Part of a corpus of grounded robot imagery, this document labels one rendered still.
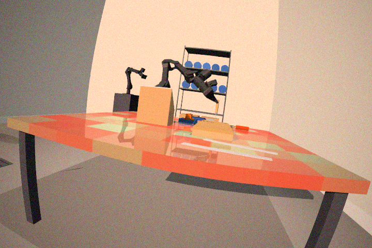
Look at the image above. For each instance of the blue rectangular tray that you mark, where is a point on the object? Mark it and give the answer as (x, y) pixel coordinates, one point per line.
(188, 121)

